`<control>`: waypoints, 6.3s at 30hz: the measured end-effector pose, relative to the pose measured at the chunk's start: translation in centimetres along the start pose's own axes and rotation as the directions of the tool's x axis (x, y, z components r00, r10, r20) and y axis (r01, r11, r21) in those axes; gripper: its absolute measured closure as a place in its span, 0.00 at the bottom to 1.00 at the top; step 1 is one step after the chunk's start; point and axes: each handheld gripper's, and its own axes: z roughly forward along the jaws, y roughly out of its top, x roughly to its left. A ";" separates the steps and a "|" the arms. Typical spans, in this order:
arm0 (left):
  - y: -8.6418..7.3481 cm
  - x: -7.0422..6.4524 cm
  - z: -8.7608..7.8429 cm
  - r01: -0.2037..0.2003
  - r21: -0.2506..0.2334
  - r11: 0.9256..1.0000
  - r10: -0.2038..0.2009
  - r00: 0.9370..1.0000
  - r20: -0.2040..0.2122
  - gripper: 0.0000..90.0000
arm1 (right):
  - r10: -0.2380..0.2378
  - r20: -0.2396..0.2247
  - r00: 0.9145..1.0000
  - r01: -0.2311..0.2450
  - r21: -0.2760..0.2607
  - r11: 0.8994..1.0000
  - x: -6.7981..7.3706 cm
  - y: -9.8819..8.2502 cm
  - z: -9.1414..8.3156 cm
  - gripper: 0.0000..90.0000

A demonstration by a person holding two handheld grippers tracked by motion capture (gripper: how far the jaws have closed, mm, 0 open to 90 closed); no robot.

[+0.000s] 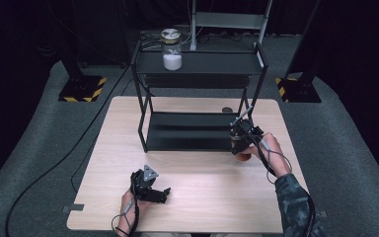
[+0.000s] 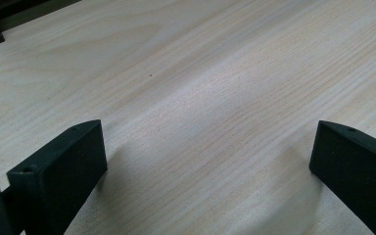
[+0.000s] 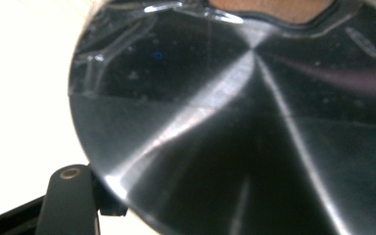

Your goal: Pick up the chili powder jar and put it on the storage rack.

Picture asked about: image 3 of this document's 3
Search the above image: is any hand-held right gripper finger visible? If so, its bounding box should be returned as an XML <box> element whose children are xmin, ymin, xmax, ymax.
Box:
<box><xmin>34</xmin><ymin>164</ymin><xmax>128</xmax><ymax>235</ymax></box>

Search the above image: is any brown jar with silver lid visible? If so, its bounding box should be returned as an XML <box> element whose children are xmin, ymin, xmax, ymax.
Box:
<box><xmin>68</xmin><ymin>0</ymin><xmax>376</xmax><ymax>235</ymax></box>

